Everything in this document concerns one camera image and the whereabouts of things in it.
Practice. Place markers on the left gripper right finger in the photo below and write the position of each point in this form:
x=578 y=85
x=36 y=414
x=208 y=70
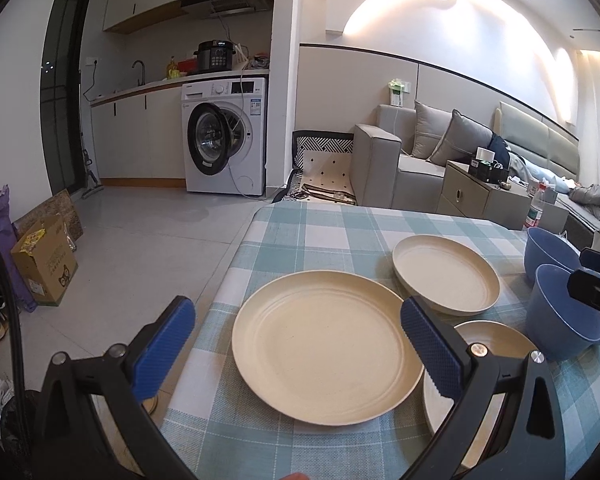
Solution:
x=527 y=440

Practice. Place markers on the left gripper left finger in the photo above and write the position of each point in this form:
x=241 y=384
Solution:
x=68 y=439

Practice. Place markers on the blue bowl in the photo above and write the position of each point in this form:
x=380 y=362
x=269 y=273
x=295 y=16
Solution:
x=542 y=247
x=559 y=326

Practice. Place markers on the large cream plate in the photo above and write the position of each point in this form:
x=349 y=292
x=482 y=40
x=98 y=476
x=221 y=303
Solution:
x=326 y=348

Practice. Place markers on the lower kitchen cabinets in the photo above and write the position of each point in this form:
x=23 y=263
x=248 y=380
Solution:
x=139 y=139

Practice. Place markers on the plastic water bottle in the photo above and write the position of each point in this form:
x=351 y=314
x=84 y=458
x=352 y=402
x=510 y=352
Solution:
x=535 y=211

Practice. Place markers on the teal checkered tablecloth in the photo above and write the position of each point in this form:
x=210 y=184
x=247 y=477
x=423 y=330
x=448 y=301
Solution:
x=222 y=430

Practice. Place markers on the black tissue box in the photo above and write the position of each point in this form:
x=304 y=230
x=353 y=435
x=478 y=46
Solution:
x=486 y=168

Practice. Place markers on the beige side cabinet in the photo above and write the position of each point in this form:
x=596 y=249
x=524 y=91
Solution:
x=463 y=195

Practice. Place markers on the yellow cardboard box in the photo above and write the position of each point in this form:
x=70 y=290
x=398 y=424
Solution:
x=45 y=260

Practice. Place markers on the grey cushion front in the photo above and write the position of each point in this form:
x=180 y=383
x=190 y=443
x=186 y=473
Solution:
x=461 y=140

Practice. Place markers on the beige cushion back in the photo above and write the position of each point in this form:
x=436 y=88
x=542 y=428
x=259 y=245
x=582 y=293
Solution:
x=431 y=125

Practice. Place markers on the grey sofa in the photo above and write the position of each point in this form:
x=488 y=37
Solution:
x=383 y=171

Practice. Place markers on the brown woven box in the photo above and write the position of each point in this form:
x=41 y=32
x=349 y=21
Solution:
x=62 y=204

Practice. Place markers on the purple bag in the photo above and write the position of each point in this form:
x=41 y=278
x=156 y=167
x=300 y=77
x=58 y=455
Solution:
x=23 y=297

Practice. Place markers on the patterned folded playpen mat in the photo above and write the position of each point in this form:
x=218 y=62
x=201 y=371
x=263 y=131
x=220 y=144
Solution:
x=321 y=162

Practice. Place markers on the white washing machine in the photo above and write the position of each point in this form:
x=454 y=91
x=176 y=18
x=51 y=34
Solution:
x=223 y=124

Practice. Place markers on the dark glass door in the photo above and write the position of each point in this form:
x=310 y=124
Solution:
x=60 y=101

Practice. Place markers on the yellow oil bottle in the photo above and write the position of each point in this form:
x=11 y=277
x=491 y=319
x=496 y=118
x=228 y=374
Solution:
x=172 y=71

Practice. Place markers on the black pressure cooker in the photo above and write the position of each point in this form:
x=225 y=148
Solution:
x=214 y=56

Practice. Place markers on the range hood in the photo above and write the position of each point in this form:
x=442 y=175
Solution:
x=201 y=9

